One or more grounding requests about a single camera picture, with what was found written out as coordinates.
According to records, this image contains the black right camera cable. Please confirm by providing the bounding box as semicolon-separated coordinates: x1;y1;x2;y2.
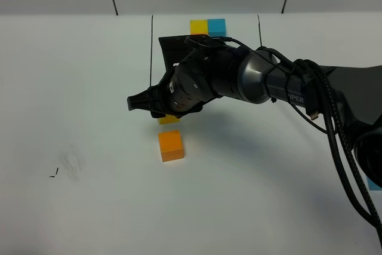
208;36;382;232

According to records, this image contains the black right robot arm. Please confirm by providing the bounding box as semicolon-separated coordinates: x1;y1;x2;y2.
127;35;381;185

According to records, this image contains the orange cube block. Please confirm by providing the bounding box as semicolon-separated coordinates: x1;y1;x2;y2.
158;130;184;162

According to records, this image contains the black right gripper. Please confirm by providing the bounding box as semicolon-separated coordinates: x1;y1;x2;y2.
127;35;239;118

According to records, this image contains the template blue cube block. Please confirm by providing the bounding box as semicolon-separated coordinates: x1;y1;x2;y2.
207;19;226;37

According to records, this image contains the template yellow cube block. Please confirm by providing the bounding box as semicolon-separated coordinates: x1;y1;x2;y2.
190;20;208;35

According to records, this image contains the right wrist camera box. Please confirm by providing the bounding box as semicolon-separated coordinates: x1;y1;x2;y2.
184;35;224;50

